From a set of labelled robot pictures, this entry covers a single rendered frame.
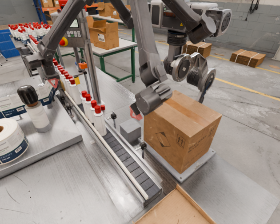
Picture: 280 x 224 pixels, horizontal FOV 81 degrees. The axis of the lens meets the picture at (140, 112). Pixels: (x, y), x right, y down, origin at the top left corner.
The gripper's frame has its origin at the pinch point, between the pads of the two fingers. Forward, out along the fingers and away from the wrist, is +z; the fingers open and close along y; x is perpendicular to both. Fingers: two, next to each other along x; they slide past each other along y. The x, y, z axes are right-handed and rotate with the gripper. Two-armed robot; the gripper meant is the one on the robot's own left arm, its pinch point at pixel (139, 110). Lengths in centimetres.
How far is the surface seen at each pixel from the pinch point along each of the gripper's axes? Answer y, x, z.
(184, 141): -6.7, 21.5, -5.0
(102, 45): -113, -128, 150
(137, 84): -167, -59, 203
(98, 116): 7.0, -10.6, 26.2
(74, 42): -8, -60, 31
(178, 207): 7.1, 44.7, 7.2
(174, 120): -10.8, 12.3, -2.8
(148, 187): 11.4, 30.8, 12.5
